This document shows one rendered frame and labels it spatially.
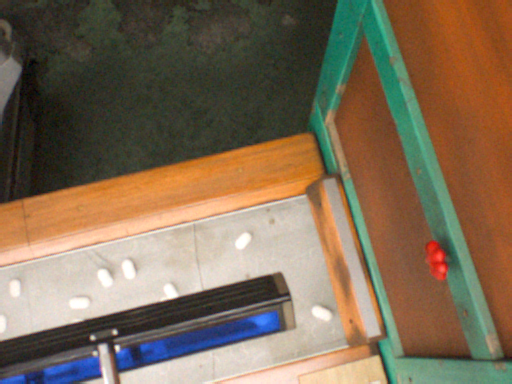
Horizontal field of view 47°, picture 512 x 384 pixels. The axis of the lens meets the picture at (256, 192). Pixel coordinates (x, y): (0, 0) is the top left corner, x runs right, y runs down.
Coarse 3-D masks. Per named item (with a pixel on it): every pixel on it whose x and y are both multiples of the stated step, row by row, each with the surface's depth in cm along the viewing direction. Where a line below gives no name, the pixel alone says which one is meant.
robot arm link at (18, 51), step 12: (0, 36) 87; (0, 48) 85; (12, 48) 88; (0, 60) 85; (12, 60) 85; (0, 72) 85; (12, 72) 86; (0, 84) 86; (12, 84) 87; (0, 96) 87; (0, 108) 88
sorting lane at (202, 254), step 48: (144, 240) 114; (192, 240) 114; (288, 240) 114; (0, 288) 111; (48, 288) 112; (96, 288) 112; (144, 288) 112; (192, 288) 112; (0, 336) 109; (288, 336) 110; (336, 336) 110
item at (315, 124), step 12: (312, 108) 117; (312, 120) 119; (324, 132) 110; (324, 144) 113; (324, 156) 116; (336, 168) 108; (384, 348) 103; (384, 360) 106; (384, 372) 108; (396, 372) 99
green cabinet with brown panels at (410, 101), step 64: (384, 0) 67; (448, 0) 52; (384, 64) 69; (448, 64) 55; (384, 128) 78; (448, 128) 58; (384, 192) 86; (448, 192) 62; (384, 256) 94; (384, 320) 99; (448, 320) 71
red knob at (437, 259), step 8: (432, 240) 63; (424, 248) 64; (432, 248) 62; (432, 256) 62; (440, 256) 61; (448, 256) 63; (432, 264) 62; (440, 264) 61; (432, 272) 64; (440, 272) 61
